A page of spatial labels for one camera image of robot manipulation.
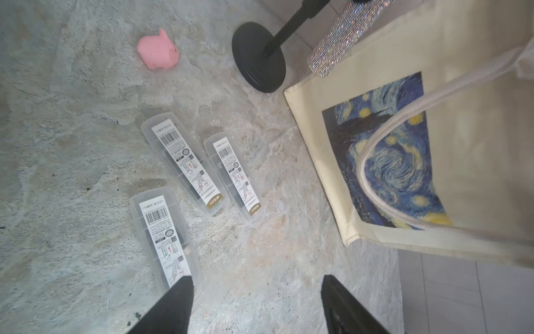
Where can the pink pig toy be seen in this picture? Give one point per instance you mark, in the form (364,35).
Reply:
(158,51)

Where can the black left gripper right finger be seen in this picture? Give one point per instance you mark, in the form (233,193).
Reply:
(343,312)

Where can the canvas bag starry night print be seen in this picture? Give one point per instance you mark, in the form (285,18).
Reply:
(422,136)

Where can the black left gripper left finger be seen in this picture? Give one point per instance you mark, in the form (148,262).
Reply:
(172,313)

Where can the black microphone stand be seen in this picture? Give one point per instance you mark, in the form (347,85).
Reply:
(257,52)

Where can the rhinestone microphone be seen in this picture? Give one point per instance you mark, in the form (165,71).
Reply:
(355,19)

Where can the clear compass case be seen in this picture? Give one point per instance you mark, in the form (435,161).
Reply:
(223,152)
(181,153)
(165,237)

